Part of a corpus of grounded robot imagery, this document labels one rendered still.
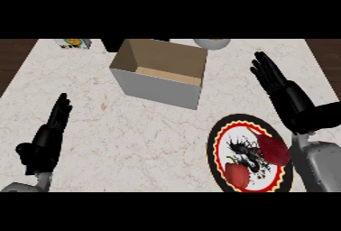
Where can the open cardboard box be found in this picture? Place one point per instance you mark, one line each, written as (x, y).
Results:
(162, 72)

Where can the colourful printed packet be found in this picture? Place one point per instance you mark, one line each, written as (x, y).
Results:
(75, 43)

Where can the dark red pear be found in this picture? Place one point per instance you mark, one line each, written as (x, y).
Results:
(274, 149)

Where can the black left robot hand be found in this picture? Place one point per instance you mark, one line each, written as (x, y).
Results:
(45, 141)

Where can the black-rimmed patterned plate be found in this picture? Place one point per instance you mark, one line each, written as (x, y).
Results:
(249, 153)

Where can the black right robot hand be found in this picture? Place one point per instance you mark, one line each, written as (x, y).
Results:
(293, 99)

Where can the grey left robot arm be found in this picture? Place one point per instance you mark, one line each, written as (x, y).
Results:
(32, 184)

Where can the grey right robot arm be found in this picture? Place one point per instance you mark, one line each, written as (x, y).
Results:
(318, 164)

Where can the grey round bowl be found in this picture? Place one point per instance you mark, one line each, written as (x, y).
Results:
(212, 43)

